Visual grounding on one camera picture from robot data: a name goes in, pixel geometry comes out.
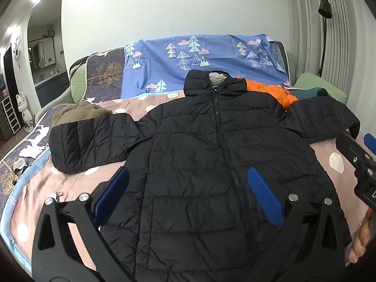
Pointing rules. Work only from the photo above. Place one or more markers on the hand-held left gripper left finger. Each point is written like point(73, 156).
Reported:
point(113, 194)

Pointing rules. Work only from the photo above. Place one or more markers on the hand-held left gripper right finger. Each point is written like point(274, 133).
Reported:
point(264, 196)

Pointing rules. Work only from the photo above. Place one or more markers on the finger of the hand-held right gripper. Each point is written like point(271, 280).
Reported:
point(349, 149)
point(370, 141)

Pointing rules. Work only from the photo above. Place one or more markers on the black puffer jacket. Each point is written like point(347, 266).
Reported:
point(191, 152)

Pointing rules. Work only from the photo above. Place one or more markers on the person's right hand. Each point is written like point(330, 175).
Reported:
point(359, 241)

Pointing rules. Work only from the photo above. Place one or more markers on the pink dotted bedsheet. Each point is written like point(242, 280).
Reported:
point(73, 188)

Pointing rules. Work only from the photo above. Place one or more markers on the dark green garment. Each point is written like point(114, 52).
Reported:
point(305, 93)

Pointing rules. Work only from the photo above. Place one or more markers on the light green pillow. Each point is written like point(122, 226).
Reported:
point(311, 80)

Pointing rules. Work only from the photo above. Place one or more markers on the brown fleece garment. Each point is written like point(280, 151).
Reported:
point(79, 111)

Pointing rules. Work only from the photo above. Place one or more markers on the orange puffer jacket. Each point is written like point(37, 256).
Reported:
point(273, 92)

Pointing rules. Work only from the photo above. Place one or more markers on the white grey small object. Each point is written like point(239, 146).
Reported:
point(20, 166)

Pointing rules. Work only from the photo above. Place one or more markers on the white pleated curtain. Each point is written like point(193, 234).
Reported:
point(346, 35)

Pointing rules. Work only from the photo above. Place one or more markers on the dark patterned pillow green edge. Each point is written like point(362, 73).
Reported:
point(102, 73)

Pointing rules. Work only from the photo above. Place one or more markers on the dark blue base cabinet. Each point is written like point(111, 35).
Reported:
point(51, 89)

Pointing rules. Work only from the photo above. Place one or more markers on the white shelf rack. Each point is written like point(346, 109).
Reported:
point(8, 114)

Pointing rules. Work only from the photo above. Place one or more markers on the black floor lamp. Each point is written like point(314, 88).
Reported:
point(325, 8)

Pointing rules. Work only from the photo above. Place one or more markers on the blue tree-print sheet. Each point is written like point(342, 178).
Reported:
point(220, 45)

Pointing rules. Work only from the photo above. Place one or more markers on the kitchen wall cabinet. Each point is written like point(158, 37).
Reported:
point(41, 51)

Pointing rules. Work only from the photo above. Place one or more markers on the white bear-shaped wall clock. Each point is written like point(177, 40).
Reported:
point(16, 53)

